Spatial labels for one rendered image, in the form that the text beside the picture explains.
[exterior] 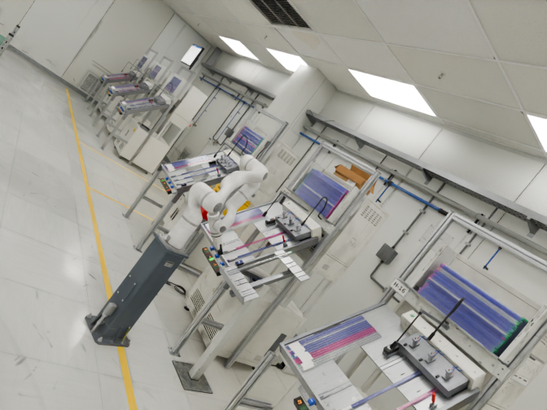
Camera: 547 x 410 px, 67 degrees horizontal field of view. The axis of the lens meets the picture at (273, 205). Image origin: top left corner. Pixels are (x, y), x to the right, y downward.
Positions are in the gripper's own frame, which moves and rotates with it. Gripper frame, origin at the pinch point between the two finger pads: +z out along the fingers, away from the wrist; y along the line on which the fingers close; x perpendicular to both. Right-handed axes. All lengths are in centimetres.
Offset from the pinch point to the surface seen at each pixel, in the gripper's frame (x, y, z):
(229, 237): 16.5, -27.8, 10.2
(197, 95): 123, -460, 6
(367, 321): 54, 94, 12
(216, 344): -22, 36, 44
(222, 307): -4, -9, 58
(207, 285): -5, -43, 59
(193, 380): -42, 37, 65
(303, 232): 64, 4, 4
